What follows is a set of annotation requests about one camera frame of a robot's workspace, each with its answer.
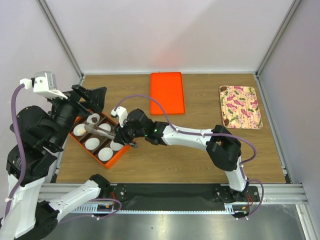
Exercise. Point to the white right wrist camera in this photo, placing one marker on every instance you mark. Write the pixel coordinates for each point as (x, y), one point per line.
(120, 113)

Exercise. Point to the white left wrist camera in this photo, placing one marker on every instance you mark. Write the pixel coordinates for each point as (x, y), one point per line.
(44, 84)

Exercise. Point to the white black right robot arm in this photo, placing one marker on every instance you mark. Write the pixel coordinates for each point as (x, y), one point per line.
(222, 148)

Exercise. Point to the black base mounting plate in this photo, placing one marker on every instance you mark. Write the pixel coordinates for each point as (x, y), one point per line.
(202, 195)

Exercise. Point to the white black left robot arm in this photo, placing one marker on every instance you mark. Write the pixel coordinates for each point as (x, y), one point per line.
(40, 135)

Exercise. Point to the aluminium frame post left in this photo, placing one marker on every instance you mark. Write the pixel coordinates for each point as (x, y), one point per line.
(50, 18)

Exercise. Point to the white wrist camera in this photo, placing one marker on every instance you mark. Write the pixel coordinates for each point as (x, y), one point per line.
(120, 113)
(44, 84)

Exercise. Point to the metal tongs with red grip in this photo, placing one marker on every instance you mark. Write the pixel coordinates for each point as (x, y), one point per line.
(96, 130)

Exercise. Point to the floral patterned tray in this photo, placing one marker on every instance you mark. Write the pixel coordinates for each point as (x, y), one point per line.
(239, 104)

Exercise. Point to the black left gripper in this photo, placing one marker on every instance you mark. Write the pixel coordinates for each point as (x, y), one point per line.
(95, 98)

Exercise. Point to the aluminium frame post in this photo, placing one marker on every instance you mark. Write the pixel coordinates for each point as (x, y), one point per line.
(281, 30)
(50, 18)

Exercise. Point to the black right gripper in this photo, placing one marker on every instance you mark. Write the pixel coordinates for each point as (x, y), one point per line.
(121, 137)

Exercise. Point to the orange flat tray lid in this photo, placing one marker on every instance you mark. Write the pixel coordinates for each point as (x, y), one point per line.
(167, 89)

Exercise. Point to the orange chocolate box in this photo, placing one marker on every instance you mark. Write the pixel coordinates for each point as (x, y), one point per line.
(104, 141)

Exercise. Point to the aluminium frame post right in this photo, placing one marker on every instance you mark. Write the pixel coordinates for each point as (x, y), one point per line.
(281, 30)

